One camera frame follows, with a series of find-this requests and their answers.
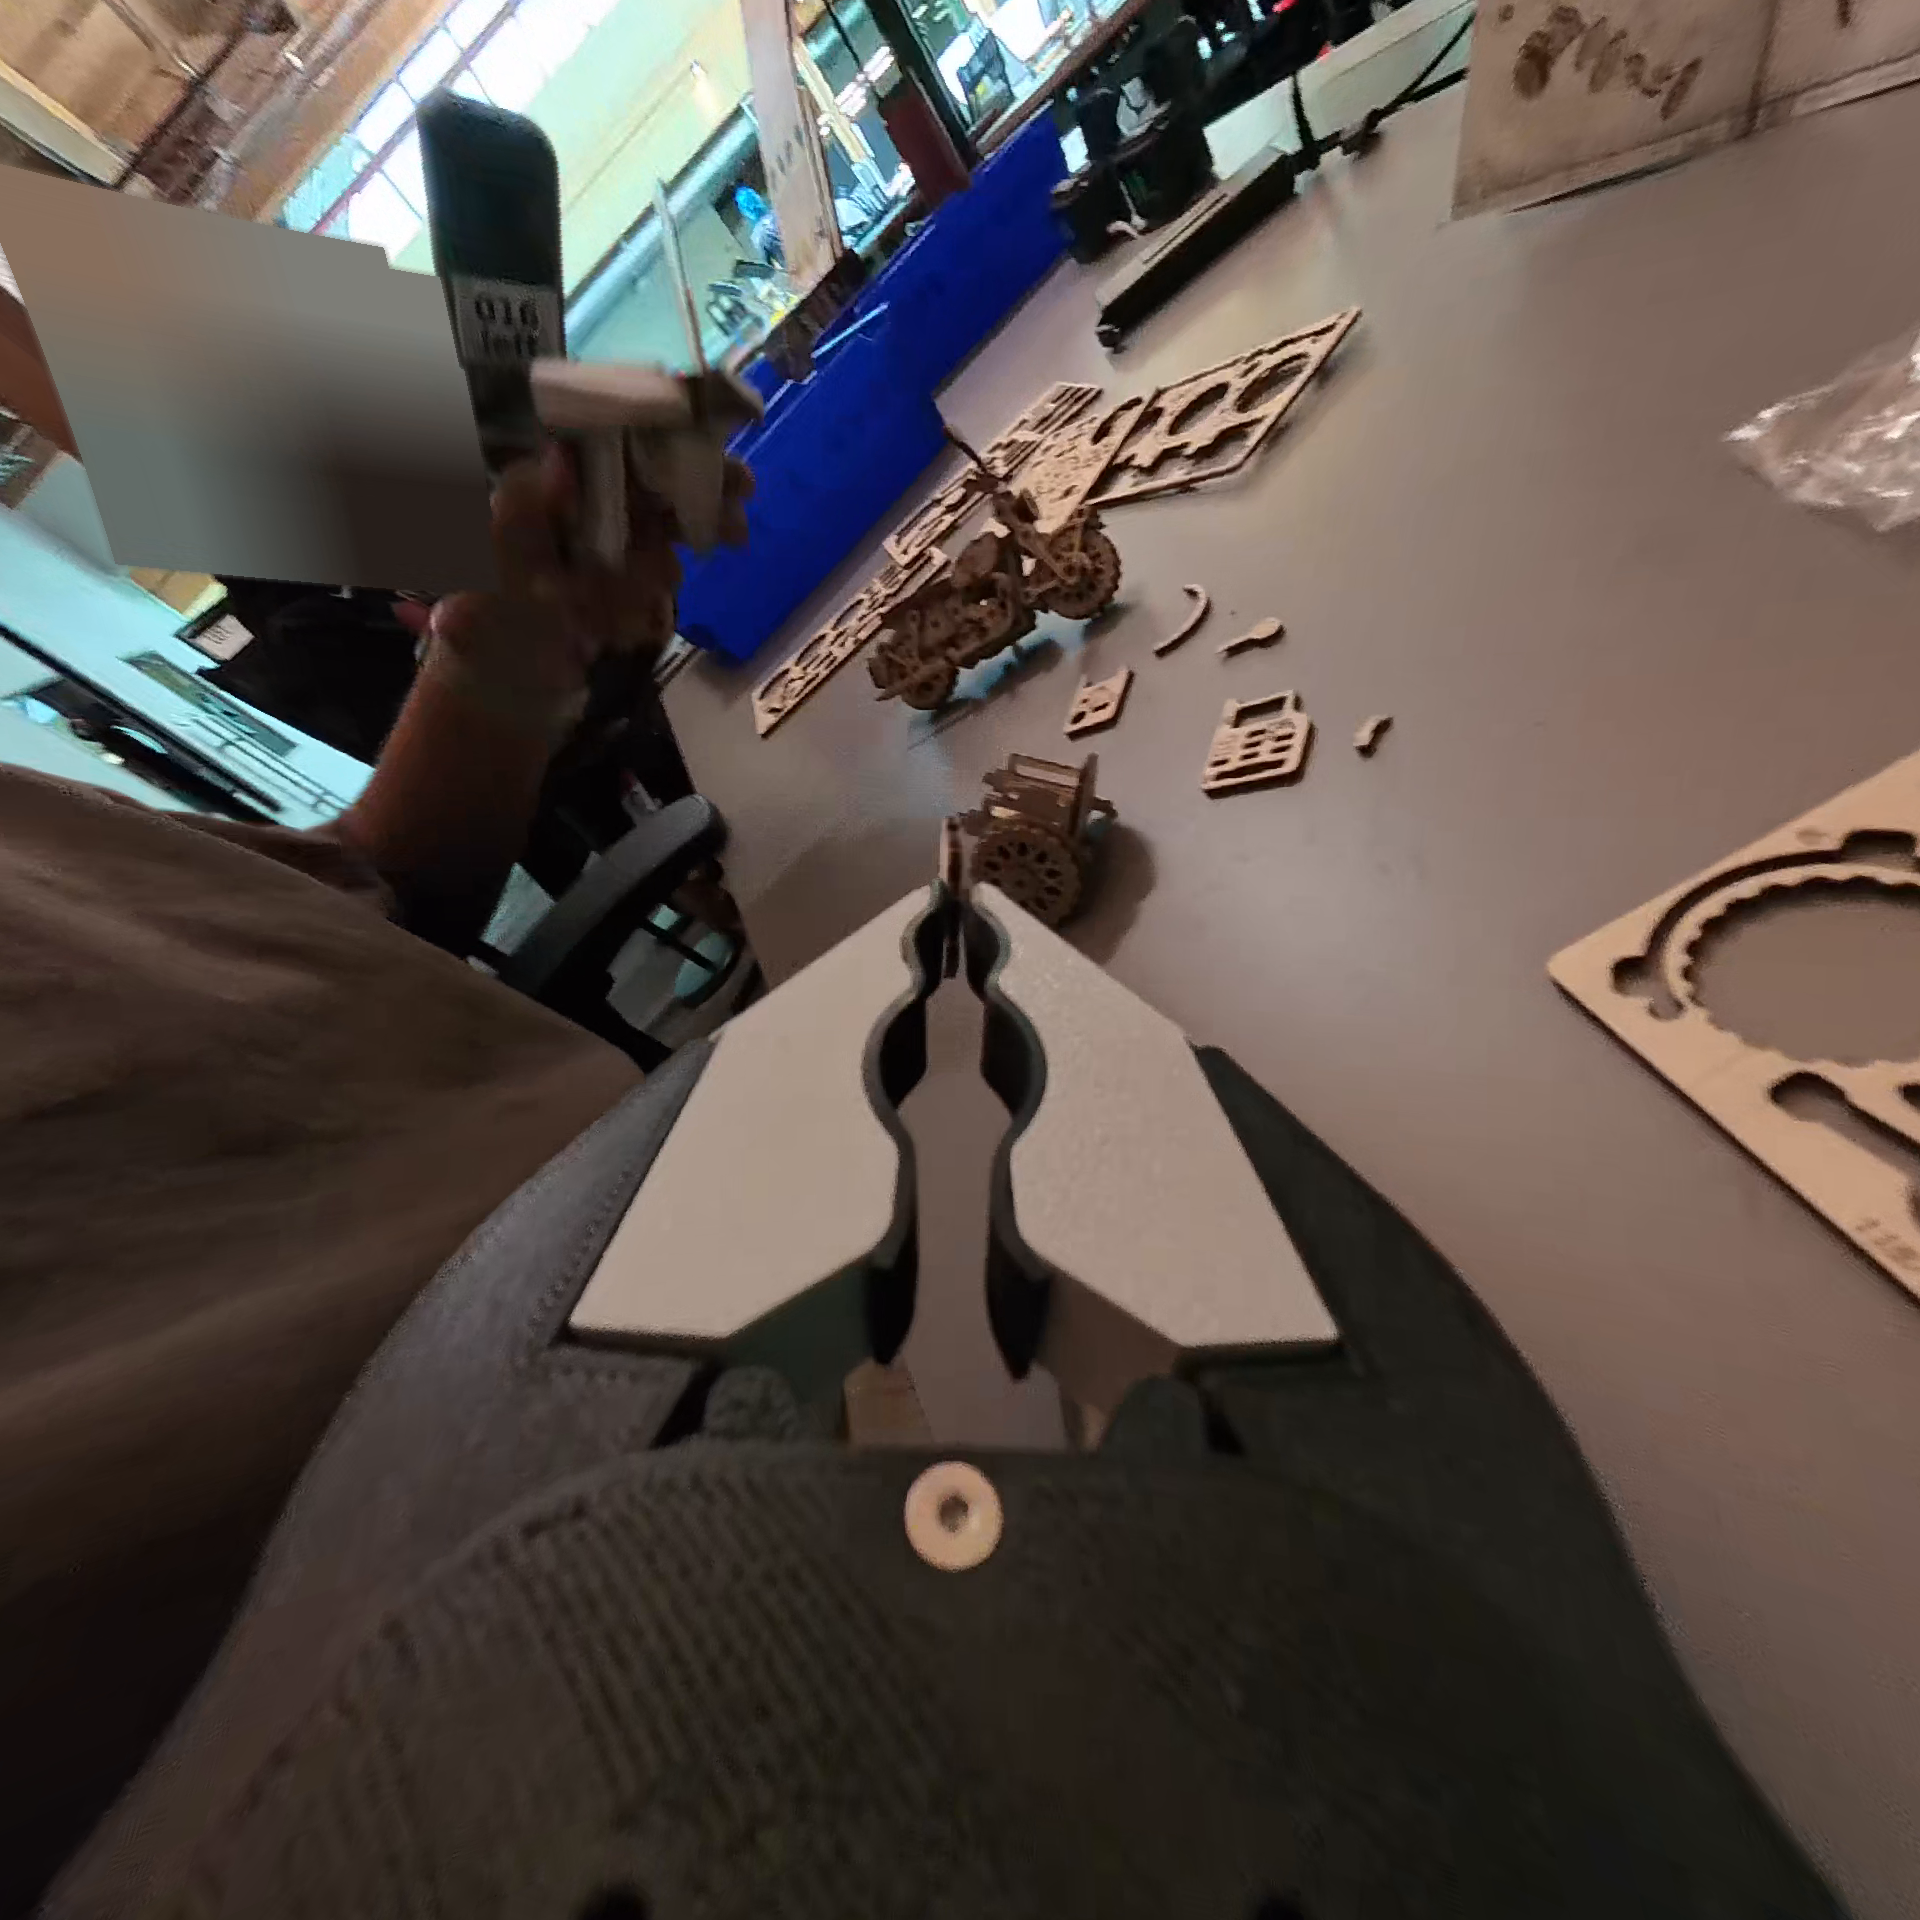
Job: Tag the person's left hand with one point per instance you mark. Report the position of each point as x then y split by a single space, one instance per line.
540 613

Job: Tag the clear plastic bag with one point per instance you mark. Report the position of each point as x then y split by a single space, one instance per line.
1844 435

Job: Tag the black desk equipment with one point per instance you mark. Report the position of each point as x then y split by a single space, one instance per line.
1154 198

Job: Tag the wooden motorcycle model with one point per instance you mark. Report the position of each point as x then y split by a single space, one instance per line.
1001 592

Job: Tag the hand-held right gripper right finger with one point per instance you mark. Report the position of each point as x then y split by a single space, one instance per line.
1154 1186

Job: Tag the black office chair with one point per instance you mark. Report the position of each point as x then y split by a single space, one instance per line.
630 915

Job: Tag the blue plastic bin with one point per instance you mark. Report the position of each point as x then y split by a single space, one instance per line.
852 418

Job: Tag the person's left forearm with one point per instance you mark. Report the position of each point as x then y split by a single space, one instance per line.
448 780

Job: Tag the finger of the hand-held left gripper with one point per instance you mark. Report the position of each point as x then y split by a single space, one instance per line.
612 393
702 465

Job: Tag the slotted wooden panel piece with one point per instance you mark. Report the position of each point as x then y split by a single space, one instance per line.
1254 749

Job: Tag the wooden sidecar model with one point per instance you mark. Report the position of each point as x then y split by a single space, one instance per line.
1035 849

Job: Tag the person's brown shirt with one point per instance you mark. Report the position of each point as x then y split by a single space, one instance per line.
226 1126

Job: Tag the curved wooden arc piece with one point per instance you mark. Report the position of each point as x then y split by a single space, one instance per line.
1192 617

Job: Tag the printed instruction booklet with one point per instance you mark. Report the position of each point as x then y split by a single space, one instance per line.
1620 106

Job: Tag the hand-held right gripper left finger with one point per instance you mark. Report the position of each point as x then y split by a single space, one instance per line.
718 1186

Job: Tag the laser-cut wooden puzzle sheet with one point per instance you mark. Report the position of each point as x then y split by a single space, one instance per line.
1184 451
1061 418
802 673
1642 960

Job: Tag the small notched wooden panel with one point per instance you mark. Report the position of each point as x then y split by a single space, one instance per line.
1101 709

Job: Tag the key-shaped wooden piece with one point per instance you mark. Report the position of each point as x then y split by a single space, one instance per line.
1254 637

